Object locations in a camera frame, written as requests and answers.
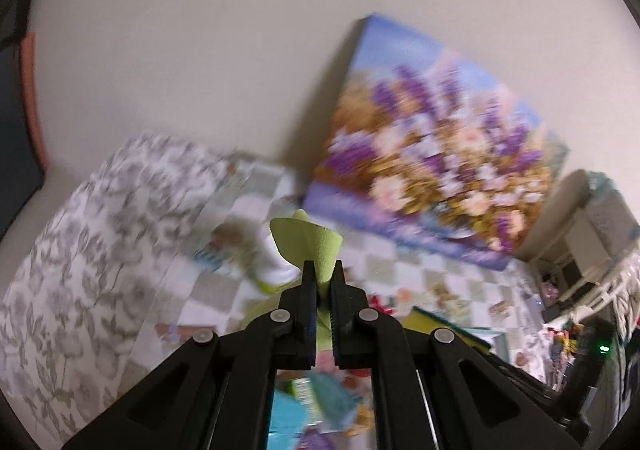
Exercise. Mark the checked floral tablecloth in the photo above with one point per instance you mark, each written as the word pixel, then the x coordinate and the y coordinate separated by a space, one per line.
pixel 100 255

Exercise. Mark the yellow green sponge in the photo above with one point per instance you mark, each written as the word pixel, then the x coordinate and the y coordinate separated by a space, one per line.
pixel 440 322

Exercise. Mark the white furniture frame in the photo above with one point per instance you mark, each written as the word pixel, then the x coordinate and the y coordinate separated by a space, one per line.
pixel 590 240

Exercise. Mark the yellow-green cloth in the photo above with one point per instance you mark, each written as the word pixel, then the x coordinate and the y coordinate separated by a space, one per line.
pixel 310 240

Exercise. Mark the flower painting canvas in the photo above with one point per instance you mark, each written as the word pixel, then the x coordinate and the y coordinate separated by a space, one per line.
pixel 440 139

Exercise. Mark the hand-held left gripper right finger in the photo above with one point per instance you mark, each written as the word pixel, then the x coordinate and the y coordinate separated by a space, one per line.
pixel 350 325

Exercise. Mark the white tray green rim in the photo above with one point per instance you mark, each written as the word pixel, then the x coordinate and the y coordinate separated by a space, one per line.
pixel 480 331

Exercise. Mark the white bottle green label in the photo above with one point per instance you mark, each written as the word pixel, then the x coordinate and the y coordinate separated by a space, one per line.
pixel 275 271

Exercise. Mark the dark panel red edge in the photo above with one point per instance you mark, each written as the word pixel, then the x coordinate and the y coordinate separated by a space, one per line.
pixel 32 94

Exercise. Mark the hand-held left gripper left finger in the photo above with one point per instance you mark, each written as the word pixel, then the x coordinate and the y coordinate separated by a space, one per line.
pixel 299 325

